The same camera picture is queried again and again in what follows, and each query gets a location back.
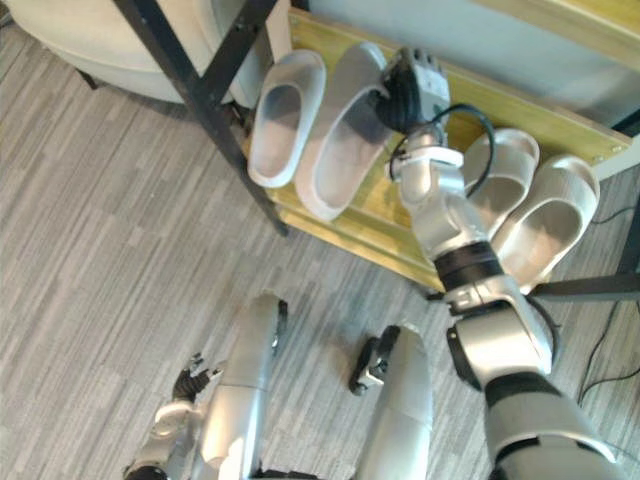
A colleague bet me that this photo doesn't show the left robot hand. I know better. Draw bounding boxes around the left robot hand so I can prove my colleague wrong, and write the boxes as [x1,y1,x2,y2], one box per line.
[172,352,225,402]

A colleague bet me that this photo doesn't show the black metal rack frame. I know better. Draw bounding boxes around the black metal rack frame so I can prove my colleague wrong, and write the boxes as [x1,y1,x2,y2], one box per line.
[112,0,291,238]

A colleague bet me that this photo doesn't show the black floor cable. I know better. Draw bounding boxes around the black floor cable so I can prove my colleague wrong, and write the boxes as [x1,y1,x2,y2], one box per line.
[577,207,640,406]

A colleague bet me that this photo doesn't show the white slipper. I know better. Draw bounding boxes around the white slipper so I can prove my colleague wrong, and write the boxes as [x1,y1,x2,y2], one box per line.
[462,128,542,241]
[246,50,328,189]
[492,154,601,296]
[293,41,396,222]

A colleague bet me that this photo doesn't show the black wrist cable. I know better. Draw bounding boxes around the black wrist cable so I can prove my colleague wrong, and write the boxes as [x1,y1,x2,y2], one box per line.
[428,103,496,196]

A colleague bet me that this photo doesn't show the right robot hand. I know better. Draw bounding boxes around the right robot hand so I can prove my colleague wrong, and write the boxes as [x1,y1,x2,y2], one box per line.
[375,47,451,134]

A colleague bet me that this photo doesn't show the wooden shoe rack shelf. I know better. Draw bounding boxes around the wooden shoe rack shelf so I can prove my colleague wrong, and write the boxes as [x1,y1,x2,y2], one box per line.
[242,7,634,296]

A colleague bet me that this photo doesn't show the silver right robot leg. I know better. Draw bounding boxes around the silver right robot leg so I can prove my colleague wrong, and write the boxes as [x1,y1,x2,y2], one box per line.
[348,324,435,480]

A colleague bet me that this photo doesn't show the beige armchair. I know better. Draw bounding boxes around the beige armchair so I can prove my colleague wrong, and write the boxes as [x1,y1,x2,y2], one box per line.
[7,0,251,105]

